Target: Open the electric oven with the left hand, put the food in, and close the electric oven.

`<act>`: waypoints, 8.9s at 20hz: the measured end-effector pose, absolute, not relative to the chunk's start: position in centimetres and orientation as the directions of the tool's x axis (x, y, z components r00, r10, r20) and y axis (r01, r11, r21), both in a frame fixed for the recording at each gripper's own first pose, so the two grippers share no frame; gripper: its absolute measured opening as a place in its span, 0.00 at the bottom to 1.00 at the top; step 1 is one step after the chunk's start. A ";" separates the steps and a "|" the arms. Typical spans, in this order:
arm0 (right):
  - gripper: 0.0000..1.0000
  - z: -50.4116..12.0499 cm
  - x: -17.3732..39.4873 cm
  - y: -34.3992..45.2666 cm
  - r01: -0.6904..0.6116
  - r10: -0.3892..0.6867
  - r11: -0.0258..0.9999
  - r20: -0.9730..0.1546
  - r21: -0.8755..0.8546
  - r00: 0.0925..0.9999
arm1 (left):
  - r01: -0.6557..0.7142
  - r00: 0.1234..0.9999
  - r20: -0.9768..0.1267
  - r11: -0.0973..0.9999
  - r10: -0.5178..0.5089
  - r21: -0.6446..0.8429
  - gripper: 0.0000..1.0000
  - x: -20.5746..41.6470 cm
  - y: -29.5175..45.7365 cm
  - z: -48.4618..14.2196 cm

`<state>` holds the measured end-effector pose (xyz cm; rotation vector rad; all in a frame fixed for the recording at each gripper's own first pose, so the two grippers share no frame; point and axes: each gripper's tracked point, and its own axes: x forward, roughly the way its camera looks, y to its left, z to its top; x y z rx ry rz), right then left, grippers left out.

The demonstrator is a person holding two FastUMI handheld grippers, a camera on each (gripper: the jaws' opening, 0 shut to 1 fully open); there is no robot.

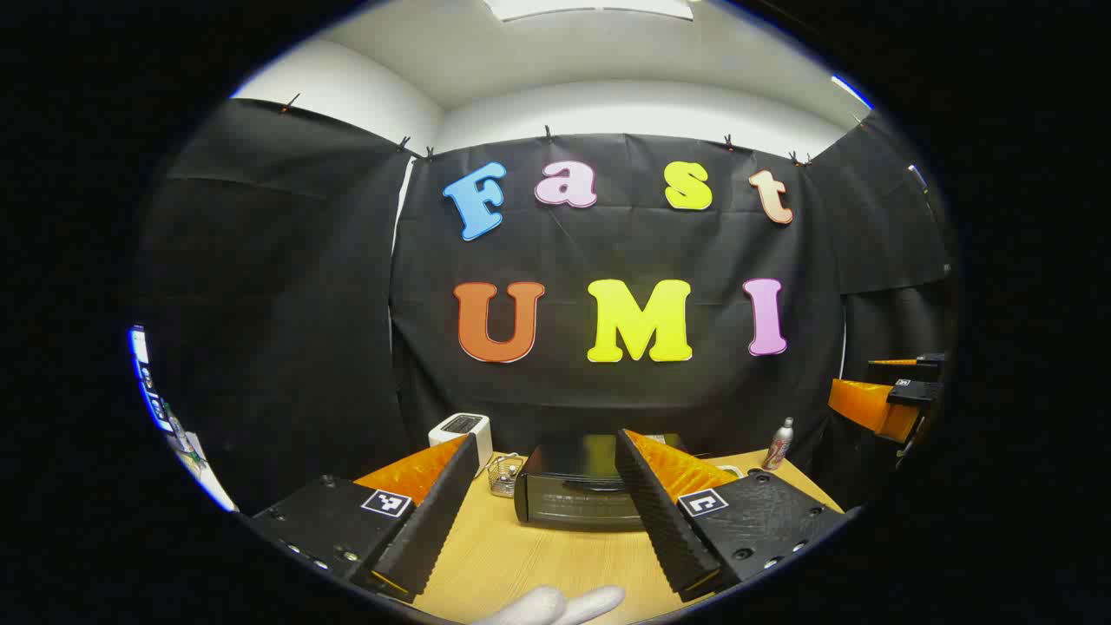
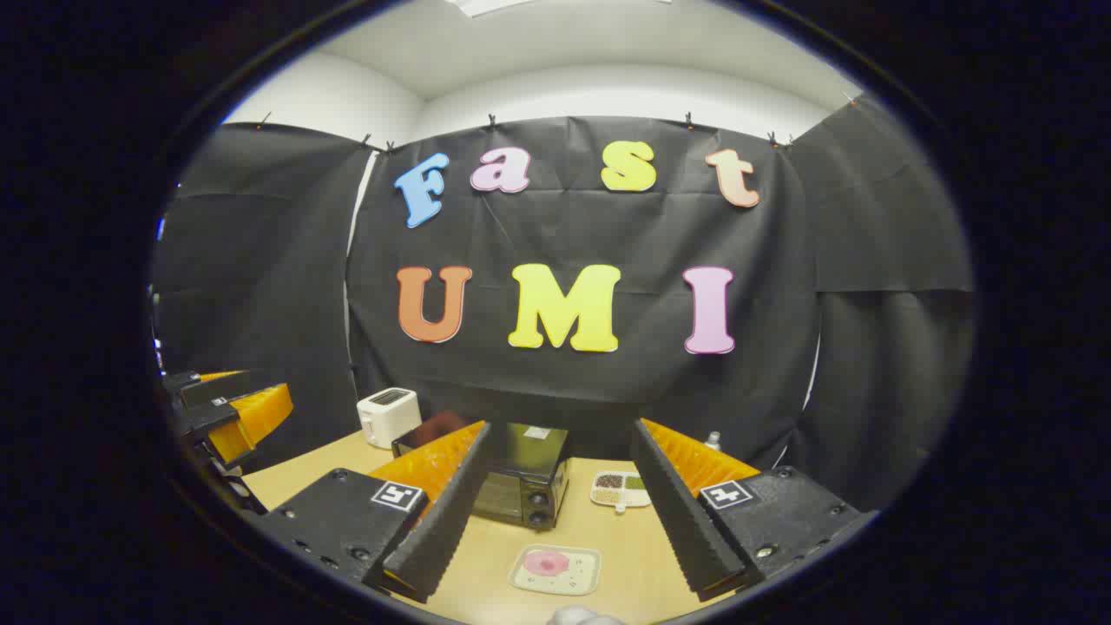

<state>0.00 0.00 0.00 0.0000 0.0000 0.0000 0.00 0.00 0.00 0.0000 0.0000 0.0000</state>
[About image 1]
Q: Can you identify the black backdrop cloth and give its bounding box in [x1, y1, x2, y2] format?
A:
[139, 98, 956, 513]

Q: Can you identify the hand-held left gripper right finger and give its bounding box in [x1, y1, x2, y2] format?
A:
[615, 428, 860, 604]

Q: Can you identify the white toaster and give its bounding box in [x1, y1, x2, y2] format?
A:
[428, 413, 493, 470]

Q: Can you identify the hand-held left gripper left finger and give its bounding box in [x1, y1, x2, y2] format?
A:
[247, 433, 480, 602]

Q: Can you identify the silver spray can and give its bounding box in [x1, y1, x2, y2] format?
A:
[762, 418, 795, 471]

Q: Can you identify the white printed sheet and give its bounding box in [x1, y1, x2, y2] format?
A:
[130, 326, 237, 513]

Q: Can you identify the black electric oven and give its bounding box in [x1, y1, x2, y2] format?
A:
[514, 433, 695, 532]

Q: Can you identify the metal wire basket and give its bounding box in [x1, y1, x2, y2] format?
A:
[488, 453, 526, 498]

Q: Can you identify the ceiling light panel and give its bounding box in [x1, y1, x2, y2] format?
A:
[482, 0, 695, 23]

